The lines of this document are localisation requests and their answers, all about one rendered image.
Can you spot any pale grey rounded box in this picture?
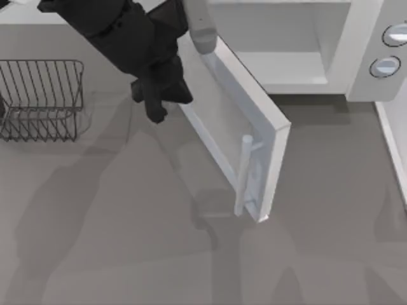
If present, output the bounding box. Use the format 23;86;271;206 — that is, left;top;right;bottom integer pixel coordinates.
183;0;219;55

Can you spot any pale microwave door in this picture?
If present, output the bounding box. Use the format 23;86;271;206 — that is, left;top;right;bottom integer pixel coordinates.
176;31;292;224

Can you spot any pale microwave oven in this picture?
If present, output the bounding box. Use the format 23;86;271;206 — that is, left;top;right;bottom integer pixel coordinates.
203;0;407;103

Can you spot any grey microwave knob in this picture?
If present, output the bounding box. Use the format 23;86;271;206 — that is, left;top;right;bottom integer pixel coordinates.
369;55;402;78
381;21;407;48

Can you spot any grey wire basket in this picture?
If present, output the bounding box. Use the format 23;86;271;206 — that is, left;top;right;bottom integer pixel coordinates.
0;59;86;143

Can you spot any pale grey door handle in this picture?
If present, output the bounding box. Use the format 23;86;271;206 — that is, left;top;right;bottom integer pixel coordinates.
233;134;265;217

